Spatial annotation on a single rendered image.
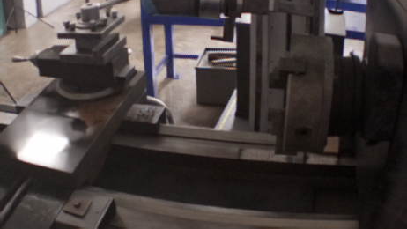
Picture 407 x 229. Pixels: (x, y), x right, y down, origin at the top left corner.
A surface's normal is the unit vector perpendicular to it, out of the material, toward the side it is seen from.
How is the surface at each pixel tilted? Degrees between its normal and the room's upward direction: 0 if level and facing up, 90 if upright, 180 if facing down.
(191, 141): 0
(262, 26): 90
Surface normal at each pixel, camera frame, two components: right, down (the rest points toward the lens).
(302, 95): -0.20, 0.02
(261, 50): -0.29, 0.45
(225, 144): -0.03, -0.88
